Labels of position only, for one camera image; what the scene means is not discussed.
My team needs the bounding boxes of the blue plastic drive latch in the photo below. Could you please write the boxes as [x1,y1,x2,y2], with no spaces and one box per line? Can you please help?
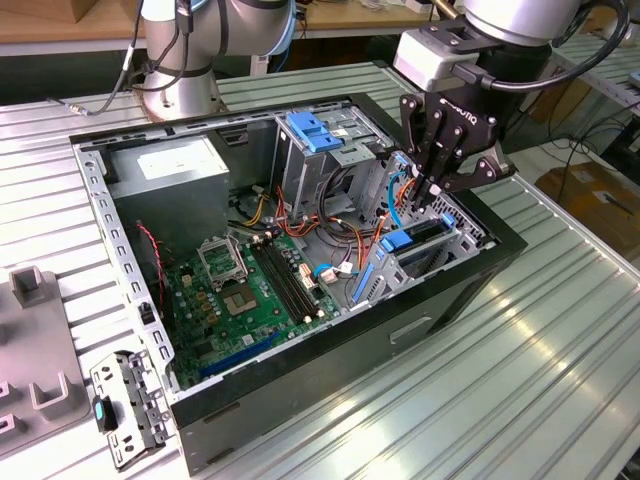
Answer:
[287,110,344,155]

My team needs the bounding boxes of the black PC case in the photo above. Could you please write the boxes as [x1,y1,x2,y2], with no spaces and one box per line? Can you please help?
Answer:
[67,92,530,476]

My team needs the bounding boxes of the black wire bundle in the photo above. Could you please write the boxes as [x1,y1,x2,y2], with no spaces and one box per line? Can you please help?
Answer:
[319,167,361,236]

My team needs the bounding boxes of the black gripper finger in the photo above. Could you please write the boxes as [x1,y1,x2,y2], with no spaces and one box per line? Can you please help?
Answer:
[426,156,518,215]
[398,92,437,215]

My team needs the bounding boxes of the black case fan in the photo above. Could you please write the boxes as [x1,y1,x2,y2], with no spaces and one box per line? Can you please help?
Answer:
[133,219,177,332]

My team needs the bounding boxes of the blue expansion slot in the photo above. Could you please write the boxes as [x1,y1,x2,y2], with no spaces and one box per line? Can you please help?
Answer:
[198,332,281,381]

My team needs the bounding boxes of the green motherboard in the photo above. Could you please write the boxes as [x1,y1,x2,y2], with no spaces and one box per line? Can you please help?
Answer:
[162,232,346,394]

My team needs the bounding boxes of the hard disk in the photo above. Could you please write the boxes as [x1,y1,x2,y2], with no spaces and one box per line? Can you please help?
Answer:
[351,212,457,305]

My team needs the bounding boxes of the grey optical drive cage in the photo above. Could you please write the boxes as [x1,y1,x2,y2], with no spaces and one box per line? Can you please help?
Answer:
[272,102,396,224]

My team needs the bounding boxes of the orange red wire bundle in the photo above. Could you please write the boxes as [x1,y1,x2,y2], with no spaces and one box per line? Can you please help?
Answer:
[274,185,364,251]

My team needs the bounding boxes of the grey metal disk bay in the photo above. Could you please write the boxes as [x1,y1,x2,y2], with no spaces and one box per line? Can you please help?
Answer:
[347,149,499,311]

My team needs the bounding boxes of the blue data wire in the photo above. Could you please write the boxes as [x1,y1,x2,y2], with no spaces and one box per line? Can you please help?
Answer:
[385,153,416,232]

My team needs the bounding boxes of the yellow black power wire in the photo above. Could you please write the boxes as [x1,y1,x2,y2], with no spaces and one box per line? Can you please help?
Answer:
[232,184,275,227]

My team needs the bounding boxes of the large cardboard box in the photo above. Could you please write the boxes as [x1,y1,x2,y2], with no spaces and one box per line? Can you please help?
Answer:
[534,159,640,251]

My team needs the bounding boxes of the black cable with metal connector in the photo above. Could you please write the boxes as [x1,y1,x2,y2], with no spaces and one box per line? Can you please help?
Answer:
[47,0,196,119]

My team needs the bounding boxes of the brown cardboard box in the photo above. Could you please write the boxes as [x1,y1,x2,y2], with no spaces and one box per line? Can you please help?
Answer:
[522,77,594,126]

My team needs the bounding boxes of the metal slot bracket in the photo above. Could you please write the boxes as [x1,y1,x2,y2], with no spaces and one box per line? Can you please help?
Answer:
[88,349,176,471]

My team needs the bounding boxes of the black RAM slot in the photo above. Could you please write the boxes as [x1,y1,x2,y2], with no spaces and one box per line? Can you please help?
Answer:
[271,234,324,317]
[264,237,317,320]
[257,239,310,323]
[251,242,304,325]

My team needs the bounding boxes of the orange red disk power wire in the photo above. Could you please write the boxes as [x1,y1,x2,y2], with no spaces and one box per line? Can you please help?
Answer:
[357,175,420,274]

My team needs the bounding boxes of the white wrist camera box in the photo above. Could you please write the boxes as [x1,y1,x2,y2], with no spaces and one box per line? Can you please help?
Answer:
[392,27,506,94]

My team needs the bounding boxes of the grey power supply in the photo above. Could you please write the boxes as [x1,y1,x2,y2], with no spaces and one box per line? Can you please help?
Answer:
[102,133,232,256]

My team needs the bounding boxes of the CPU socket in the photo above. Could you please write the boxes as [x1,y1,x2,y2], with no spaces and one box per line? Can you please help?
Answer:
[219,282,261,321]

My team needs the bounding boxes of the thick black camera cable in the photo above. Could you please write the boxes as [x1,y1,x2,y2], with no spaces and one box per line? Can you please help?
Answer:
[452,0,632,95]

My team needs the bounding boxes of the red black twisted wire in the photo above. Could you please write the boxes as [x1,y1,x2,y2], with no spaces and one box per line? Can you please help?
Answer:
[135,222,167,306]

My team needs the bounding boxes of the grey parts rack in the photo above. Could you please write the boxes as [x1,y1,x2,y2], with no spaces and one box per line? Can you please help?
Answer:
[0,267,94,459]

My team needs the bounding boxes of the blue wire with pale plug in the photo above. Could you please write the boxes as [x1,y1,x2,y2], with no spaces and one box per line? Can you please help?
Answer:
[313,262,362,286]

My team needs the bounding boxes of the wooden desk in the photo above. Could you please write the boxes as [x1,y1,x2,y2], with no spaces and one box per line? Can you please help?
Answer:
[0,0,466,99]

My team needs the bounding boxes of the metal socket cover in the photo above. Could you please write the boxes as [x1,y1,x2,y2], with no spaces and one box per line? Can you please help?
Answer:
[196,238,250,291]

